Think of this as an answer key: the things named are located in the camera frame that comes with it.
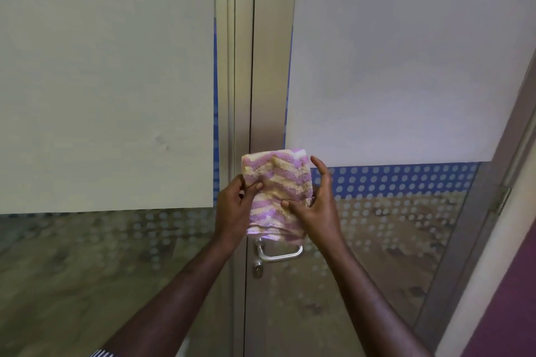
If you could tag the person's right hand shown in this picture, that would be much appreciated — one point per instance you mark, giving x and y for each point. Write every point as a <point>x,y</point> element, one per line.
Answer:
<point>318,214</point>

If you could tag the person's left hand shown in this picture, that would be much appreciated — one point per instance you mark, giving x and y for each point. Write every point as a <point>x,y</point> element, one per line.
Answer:
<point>230,210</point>

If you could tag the purple striped cleaning cloth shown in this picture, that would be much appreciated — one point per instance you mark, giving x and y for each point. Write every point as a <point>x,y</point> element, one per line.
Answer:
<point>276,193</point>

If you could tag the person's right forearm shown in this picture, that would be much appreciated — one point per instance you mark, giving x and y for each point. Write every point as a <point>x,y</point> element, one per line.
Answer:
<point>372,306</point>

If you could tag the person's left forearm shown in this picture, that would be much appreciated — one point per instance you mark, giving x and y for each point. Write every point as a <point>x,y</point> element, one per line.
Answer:
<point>167,302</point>

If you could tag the aluminium framed glass door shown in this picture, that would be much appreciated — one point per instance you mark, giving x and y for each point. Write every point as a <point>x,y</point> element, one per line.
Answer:
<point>268,76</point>

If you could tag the round metal lock cylinder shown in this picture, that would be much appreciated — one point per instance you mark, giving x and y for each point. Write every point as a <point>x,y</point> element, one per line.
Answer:
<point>258,269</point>

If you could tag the dotted glass partition panel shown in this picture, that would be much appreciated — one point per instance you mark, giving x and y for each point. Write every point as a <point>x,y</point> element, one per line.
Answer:
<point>234,76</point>

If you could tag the white paper sheet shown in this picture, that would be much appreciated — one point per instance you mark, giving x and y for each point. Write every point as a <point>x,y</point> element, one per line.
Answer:
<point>104,76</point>
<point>398,55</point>

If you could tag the striped shirt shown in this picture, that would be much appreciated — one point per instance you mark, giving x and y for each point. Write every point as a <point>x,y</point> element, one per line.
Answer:
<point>101,353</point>

